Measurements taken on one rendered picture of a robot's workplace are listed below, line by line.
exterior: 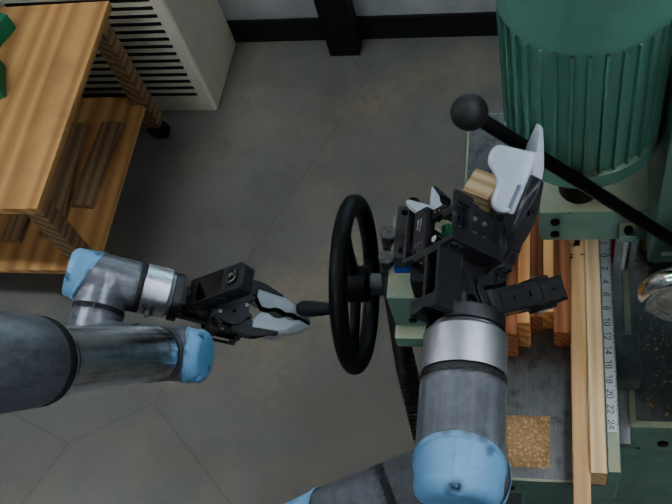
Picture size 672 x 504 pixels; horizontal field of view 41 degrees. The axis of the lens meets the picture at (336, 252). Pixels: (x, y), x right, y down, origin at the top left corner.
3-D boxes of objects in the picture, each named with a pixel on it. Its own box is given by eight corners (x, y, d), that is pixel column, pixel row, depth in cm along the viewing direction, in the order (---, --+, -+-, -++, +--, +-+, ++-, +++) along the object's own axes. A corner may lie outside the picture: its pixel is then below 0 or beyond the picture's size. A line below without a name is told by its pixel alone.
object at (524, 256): (520, 214, 135) (518, 186, 128) (531, 214, 134) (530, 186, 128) (518, 346, 124) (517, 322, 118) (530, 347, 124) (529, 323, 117)
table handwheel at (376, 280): (363, 334, 163) (353, 177, 155) (475, 335, 158) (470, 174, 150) (327, 405, 136) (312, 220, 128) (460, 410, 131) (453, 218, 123)
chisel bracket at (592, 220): (539, 203, 125) (538, 167, 118) (645, 201, 122) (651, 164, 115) (539, 249, 122) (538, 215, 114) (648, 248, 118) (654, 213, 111)
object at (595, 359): (579, 108, 142) (579, 88, 138) (592, 108, 142) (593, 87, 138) (589, 484, 113) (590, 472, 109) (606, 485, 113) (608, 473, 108)
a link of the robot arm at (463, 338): (525, 379, 77) (461, 400, 83) (526, 330, 80) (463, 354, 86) (460, 352, 74) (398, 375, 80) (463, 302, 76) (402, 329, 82)
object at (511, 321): (510, 200, 136) (508, 172, 130) (520, 200, 136) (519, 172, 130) (507, 356, 124) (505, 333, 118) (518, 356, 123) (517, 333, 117)
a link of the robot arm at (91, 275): (58, 306, 132) (73, 253, 135) (132, 323, 135) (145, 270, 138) (59, 293, 125) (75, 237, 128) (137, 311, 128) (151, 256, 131)
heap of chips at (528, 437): (473, 414, 121) (472, 409, 119) (550, 416, 118) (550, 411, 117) (471, 465, 117) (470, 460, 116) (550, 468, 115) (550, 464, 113)
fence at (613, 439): (592, 108, 142) (593, 85, 137) (603, 107, 141) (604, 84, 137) (606, 485, 113) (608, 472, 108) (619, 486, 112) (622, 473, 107)
